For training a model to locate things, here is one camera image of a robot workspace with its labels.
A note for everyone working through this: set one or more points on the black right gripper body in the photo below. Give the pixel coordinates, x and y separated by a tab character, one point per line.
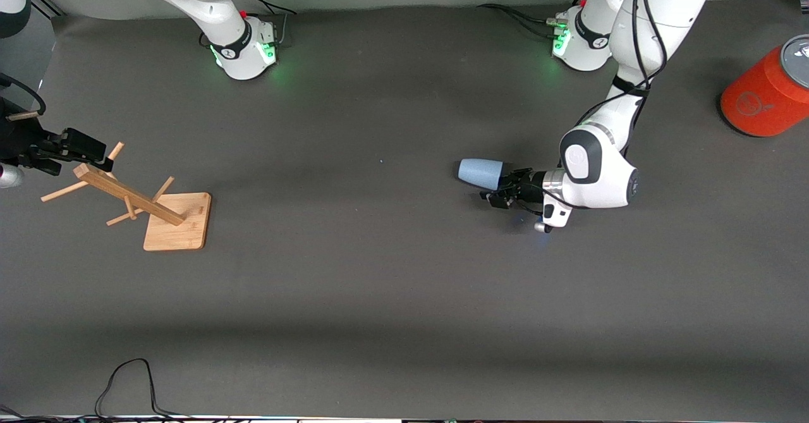
18	137

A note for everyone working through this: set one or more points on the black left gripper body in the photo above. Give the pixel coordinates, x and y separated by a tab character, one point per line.
529	185

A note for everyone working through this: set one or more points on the light blue cup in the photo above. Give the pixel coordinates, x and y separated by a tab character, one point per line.
479	172

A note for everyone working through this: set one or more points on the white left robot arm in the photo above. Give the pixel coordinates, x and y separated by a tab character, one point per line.
600	170

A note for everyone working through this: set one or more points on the wooden mug tree rack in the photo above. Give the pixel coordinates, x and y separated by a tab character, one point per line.
177	224

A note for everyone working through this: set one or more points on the orange cylindrical can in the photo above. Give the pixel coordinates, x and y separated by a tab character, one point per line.
761	94

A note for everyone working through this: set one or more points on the grey metal frame rail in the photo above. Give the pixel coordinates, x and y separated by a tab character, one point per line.
47	2

